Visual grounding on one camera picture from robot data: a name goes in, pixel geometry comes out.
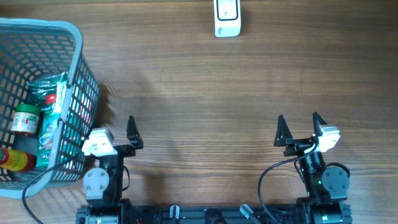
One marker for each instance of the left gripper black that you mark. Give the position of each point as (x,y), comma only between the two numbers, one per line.
(132,134)

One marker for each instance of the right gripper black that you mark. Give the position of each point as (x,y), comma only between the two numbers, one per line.
(284,138)

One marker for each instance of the green 3M wipes pouch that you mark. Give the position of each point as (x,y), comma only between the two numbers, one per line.
(48,92)

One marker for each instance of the green-lidded white spice jar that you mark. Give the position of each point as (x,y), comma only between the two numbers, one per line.
(26,120)

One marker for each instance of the sriracha bottle with green cap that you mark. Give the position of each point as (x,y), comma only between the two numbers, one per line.
(17,161)

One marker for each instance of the teal wet wipes packet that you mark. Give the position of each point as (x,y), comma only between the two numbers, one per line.
(46,136)

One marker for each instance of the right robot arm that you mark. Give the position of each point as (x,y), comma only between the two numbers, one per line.
(326,184)

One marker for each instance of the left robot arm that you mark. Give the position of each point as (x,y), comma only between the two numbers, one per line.
(104,184)

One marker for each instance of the white barcode scanner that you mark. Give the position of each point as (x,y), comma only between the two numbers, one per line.
(227,14)

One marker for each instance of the grey plastic shopping basket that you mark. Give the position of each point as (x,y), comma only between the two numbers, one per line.
(30,49)

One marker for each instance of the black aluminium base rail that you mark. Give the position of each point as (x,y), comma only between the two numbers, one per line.
(282,213)

